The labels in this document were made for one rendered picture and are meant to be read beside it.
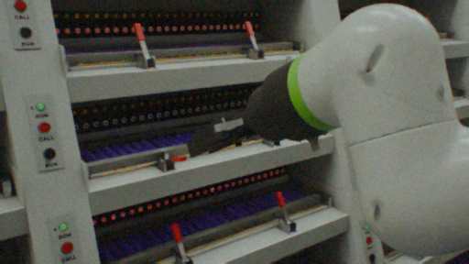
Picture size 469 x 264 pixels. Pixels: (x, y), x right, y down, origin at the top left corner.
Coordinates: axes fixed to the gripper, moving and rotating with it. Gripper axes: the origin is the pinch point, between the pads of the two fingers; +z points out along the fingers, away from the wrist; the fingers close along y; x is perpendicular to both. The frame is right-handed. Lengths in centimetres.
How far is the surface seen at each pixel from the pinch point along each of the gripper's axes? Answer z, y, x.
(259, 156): 16.3, 21.3, -3.1
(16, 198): 19.5, -25.8, -0.2
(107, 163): 19.8, -10.1, 2.4
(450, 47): 13, 102, 16
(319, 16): 12, 47, 26
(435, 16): 21, 115, 30
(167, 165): 18.7, 0.8, -0.4
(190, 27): 27.1, 19.7, 31.7
